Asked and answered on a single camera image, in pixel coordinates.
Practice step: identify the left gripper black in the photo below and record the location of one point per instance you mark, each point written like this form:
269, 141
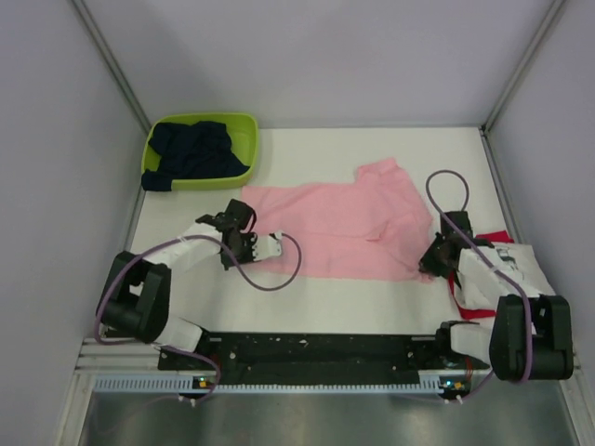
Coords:
250, 240

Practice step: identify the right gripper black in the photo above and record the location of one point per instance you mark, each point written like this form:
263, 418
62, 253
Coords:
427, 264

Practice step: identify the pink t shirt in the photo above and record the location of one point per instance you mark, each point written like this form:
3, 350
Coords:
374, 228

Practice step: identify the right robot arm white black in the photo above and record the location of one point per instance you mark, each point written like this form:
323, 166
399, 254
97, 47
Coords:
510, 318

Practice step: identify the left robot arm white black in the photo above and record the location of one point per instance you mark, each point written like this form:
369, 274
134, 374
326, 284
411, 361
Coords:
136, 296

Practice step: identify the folded white printed t shirt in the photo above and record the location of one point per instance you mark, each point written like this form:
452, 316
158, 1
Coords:
480, 287

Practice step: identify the folded red t shirt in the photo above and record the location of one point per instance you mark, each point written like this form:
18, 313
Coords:
457, 292

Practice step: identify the navy blue t shirt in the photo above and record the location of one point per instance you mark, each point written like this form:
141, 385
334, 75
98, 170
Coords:
191, 152

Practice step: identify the lime green plastic basin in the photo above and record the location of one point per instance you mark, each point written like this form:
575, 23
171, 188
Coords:
244, 132

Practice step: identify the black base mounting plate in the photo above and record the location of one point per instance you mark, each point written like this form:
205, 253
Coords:
328, 359

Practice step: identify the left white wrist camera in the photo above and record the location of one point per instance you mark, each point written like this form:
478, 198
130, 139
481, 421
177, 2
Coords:
267, 246

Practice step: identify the grey slotted cable duct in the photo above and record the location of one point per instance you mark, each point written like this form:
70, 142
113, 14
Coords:
185, 384

